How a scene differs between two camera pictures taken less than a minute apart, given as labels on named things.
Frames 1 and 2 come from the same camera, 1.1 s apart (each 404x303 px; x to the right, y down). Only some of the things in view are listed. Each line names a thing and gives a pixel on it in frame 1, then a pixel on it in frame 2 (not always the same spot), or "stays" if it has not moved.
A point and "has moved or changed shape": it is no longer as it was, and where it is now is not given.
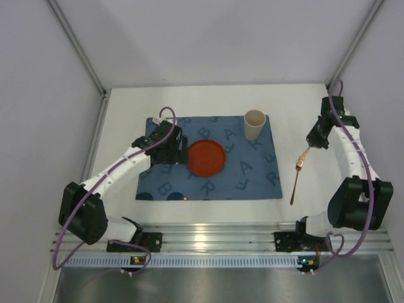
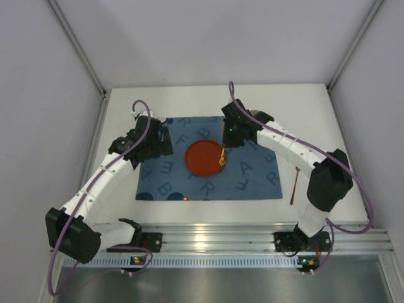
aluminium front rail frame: (237, 238) stays
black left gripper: (179, 146) -> (163, 142)
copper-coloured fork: (298, 166) stays
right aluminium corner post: (348, 55) stays
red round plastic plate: (206, 158) stays
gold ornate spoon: (302, 158) has moved or changed shape
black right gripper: (315, 139) -> (230, 139)
